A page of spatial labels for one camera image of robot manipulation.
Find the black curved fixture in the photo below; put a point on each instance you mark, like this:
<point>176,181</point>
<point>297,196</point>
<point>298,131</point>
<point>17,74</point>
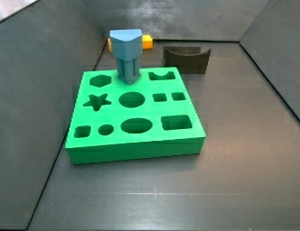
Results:
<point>187,59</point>

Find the green foam shape board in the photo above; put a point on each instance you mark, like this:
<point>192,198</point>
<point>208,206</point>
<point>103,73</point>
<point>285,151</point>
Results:
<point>142,120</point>

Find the blue triangular peg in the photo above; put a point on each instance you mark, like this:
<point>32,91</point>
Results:
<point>127,50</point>

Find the yellow rectangular block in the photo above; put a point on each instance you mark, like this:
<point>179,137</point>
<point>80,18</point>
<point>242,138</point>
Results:
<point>147,42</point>

